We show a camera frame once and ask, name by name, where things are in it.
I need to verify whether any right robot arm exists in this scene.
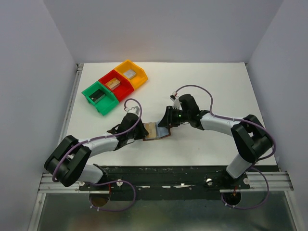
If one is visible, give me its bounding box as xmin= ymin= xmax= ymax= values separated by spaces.
xmin=157 ymin=94 xmax=274 ymax=179

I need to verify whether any purple cable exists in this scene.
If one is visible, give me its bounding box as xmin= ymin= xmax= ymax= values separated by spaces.
xmin=172 ymin=84 xmax=276 ymax=210
xmin=51 ymin=98 xmax=142 ymax=212

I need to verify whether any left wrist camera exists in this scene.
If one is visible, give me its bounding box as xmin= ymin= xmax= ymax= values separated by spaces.
xmin=124 ymin=106 xmax=140 ymax=116

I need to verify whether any red plastic bin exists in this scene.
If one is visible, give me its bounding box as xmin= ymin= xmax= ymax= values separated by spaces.
xmin=99 ymin=70 xmax=134 ymax=102

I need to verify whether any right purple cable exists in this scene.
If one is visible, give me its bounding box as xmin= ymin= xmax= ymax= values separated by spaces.
xmin=172 ymin=84 xmax=276 ymax=210

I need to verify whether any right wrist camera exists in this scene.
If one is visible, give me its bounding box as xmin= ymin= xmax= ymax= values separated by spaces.
xmin=170 ymin=91 xmax=181 ymax=110

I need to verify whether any gold credit card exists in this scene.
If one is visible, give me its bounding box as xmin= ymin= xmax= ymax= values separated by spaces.
xmin=144 ymin=122 xmax=157 ymax=141

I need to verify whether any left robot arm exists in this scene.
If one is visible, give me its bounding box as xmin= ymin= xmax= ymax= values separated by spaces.
xmin=44 ymin=113 xmax=149 ymax=187

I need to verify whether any brown leather card holder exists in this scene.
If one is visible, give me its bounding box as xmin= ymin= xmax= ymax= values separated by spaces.
xmin=143 ymin=122 xmax=171 ymax=141

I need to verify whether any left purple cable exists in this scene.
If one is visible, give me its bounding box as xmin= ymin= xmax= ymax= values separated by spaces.
xmin=51 ymin=98 xmax=142 ymax=212

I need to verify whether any green plastic bin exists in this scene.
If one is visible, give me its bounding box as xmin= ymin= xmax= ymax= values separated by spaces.
xmin=82 ymin=81 xmax=119 ymax=116

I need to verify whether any gold metal block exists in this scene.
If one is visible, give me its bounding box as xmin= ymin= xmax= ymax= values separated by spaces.
xmin=106 ymin=78 xmax=121 ymax=90

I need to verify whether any dark metal block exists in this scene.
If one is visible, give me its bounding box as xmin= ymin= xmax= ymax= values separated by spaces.
xmin=89 ymin=89 xmax=106 ymax=103

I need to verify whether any yellow plastic bin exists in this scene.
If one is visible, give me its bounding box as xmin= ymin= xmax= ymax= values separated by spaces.
xmin=114 ymin=60 xmax=148 ymax=90

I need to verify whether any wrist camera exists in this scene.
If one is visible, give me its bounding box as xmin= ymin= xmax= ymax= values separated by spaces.
xmin=170 ymin=91 xmax=181 ymax=110
xmin=124 ymin=106 xmax=140 ymax=116

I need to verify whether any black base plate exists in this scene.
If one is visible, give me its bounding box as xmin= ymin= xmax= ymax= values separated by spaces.
xmin=48 ymin=165 xmax=282 ymax=202

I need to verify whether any silver metal block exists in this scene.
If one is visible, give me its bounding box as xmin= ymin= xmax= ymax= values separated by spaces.
xmin=123 ymin=69 xmax=137 ymax=79

